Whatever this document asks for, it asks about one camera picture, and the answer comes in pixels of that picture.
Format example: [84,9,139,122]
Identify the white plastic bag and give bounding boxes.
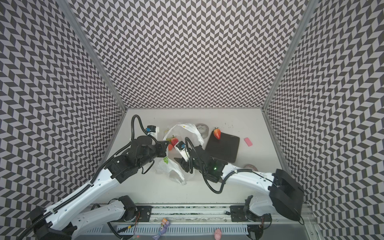
[154,122,205,186]

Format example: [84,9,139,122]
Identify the clear tape roll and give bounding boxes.
[196,124,209,139]

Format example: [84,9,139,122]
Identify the beige tape roll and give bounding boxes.
[243,164,259,172]

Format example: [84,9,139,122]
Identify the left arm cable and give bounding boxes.
[16,114,155,240]

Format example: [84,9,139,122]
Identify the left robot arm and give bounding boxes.
[18,135,169,240]

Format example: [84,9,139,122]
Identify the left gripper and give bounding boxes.
[136,140,170,170]

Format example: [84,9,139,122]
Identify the black tray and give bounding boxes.
[205,132,240,163]

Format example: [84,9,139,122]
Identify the pink eraser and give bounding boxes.
[244,138,253,147]

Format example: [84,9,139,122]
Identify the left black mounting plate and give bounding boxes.
[121,205,153,223]

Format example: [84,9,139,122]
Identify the black mounting plate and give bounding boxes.
[121,205,153,223]
[226,205,272,223]

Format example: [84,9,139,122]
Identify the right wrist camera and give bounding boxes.
[175,141,190,162]

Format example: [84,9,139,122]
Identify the red fake strawberry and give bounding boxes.
[167,137,179,151]
[213,128,222,140]

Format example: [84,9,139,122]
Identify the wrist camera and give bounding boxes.
[175,141,190,162]
[145,125,160,145]

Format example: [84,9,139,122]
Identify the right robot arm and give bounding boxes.
[175,143,305,222]

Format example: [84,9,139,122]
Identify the pink toy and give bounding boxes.
[214,228,222,240]

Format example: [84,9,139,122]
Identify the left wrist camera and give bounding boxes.
[145,125,160,145]

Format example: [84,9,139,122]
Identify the purple toy figure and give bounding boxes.
[153,218,171,240]

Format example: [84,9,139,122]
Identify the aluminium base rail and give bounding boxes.
[59,203,319,226]

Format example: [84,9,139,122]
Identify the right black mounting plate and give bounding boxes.
[226,205,272,223]

